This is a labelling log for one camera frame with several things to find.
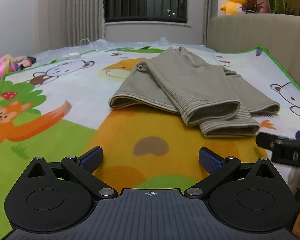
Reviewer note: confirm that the beige padded headboard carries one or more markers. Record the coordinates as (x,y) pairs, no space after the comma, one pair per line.
(260,32)

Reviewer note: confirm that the red leaf potted plant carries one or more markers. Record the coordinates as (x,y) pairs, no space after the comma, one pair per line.
(252,1)

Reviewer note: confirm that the pink toy box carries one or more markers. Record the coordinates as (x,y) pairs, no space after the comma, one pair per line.
(3,70)

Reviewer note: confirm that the pile of colourful clothes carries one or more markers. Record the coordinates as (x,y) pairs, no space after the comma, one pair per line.
(22,61)

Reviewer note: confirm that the green snake plant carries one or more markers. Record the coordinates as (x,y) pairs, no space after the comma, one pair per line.
(277,2)

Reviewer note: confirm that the beige pleated curtain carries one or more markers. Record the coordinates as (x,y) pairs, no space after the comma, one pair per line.
(83,10)

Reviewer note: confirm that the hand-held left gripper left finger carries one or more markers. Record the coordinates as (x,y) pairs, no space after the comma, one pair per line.
(91,158)

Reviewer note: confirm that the yellow plush toy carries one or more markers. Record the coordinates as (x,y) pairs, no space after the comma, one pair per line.
(231,3)

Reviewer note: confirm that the cartoon animal printed play mat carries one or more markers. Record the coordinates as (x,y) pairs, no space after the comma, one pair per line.
(145,130)

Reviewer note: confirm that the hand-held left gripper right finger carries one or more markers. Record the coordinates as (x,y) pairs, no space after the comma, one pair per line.
(210,161)

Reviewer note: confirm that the white charger adapter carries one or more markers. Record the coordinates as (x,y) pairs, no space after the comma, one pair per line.
(74,55)

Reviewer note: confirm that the beige striped garment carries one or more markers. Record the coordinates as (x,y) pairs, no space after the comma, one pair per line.
(190,87)

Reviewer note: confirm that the dark window with railing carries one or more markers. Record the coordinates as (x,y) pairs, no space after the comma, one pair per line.
(145,0)

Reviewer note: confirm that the pale patterned bed sheet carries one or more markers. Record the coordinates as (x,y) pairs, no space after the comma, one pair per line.
(55,52)

